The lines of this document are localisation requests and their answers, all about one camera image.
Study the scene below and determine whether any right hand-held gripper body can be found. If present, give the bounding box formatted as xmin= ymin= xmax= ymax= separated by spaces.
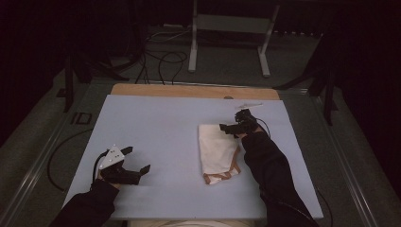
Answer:
xmin=235 ymin=102 xmax=263 ymax=135

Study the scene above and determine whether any white metal stand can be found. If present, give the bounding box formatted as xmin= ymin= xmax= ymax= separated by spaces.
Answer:
xmin=187 ymin=0 xmax=281 ymax=79

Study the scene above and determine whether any metal floor rail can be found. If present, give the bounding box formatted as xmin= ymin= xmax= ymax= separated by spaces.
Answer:
xmin=0 ymin=103 xmax=78 ymax=227
xmin=310 ymin=94 xmax=377 ymax=227

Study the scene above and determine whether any cream baby bodysuit brown trim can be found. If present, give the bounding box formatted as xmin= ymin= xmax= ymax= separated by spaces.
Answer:
xmin=198 ymin=123 xmax=242 ymax=185

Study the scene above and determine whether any right hand-held gripper black cable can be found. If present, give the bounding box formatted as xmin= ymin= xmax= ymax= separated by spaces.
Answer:
xmin=255 ymin=117 xmax=271 ymax=138

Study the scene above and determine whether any left hand-held gripper black cable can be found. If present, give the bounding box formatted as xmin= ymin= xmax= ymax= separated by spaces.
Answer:
xmin=92 ymin=150 xmax=110 ymax=183

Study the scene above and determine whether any looped black floor cable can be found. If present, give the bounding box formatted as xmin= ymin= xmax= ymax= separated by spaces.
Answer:
xmin=156 ymin=50 xmax=189 ymax=85

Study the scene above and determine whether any light blue table mat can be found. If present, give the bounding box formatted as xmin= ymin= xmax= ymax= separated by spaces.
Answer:
xmin=62 ymin=94 xmax=324 ymax=220

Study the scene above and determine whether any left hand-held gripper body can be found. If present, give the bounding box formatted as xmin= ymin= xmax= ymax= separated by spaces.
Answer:
xmin=98 ymin=144 xmax=141 ymax=186

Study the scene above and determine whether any long black cable beside table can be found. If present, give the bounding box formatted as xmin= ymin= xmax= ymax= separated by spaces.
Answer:
xmin=46 ymin=127 xmax=95 ymax=193

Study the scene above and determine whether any black square floor bracket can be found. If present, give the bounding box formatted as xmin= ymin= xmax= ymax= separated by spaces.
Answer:
xmin=70 ymin=111 xmax=95 ymax=126

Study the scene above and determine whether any person's left hand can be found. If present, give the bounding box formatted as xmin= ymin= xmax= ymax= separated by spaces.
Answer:
xmin=97 ymin=175 xmax=122 ymax=190

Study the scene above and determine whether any hand-held gripper black cable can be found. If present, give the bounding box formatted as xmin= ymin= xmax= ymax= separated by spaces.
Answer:
xmin=92 ymin=150 xmax=110 ymax=183
xmin=255 ymin=117 xmax=271 ymax=138

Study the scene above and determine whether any black metal stand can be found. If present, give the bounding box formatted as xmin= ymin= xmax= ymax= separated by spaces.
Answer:
xmin=56 ymin=53 xmax=131 ymax=114
xmin=273 ymin=31 xmax=340 ymax=127

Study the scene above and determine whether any wooden table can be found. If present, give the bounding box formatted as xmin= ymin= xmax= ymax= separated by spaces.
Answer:
xmin=110 ymin=82 xmax=281 ymax=101

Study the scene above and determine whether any white floor cable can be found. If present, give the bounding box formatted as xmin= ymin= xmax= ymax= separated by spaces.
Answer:
xmin=146 ymin=26 xmax=194 ymax=44

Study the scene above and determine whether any person's right hand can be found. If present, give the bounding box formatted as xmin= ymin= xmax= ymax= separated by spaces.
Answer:
xmin=235 ymin=126 xmax=263 ymax=140

